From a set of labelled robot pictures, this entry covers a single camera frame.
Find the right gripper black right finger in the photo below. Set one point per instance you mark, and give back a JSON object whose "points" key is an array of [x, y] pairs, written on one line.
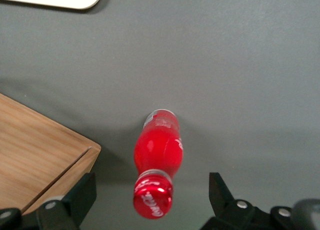
{"points": [[225, 207]]}

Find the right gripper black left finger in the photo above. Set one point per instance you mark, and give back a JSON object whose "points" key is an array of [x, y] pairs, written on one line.
{"points": [[75, 202]]}

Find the red coke bottle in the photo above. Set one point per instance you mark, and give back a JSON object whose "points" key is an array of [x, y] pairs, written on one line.
{"points": [[157, 150]]}

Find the wooden drawer cabinet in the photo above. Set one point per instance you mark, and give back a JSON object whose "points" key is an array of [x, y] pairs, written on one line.
{"points": [[35, 152]]}

